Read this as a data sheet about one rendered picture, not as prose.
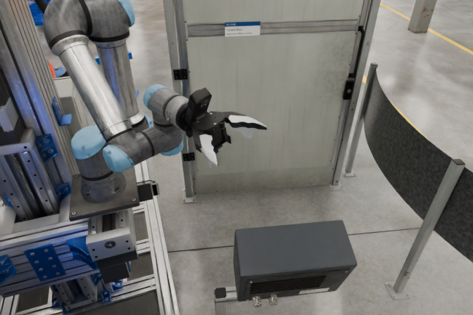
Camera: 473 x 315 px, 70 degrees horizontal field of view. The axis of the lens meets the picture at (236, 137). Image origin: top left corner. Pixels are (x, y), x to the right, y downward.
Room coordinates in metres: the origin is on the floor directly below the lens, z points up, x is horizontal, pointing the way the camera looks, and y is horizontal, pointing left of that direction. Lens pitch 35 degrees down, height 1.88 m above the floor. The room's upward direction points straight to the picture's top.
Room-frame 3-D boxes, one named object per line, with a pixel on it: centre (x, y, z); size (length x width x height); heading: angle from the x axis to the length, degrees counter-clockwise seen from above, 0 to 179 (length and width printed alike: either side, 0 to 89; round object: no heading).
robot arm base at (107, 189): (0.89, 0.47, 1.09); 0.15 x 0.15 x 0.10
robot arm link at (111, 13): (0.98, 0.37, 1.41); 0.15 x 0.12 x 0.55; 134
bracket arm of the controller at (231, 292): (0.50, -0.06, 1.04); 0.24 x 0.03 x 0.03; 97
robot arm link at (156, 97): (0.80, 0.19, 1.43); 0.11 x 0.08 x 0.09; 44
